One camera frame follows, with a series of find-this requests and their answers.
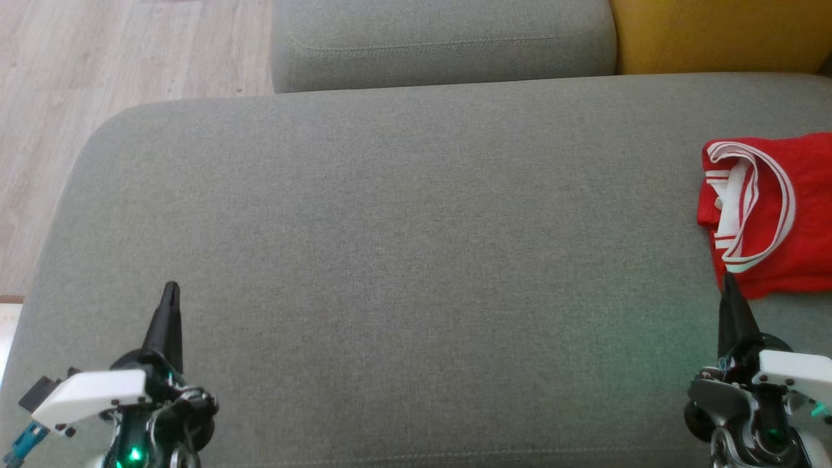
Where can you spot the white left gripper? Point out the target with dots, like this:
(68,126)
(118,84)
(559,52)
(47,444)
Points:
(97,393)

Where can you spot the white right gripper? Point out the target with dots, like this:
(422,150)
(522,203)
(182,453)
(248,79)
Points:
(793,370)

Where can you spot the red garment white striped trim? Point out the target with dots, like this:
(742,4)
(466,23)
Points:
(806,195)

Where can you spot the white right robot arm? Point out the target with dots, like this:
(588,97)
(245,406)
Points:
(773,435)

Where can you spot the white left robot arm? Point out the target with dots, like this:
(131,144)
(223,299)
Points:
(140,445)

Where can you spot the yellow sofa backrest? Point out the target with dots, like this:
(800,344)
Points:
(715,32)

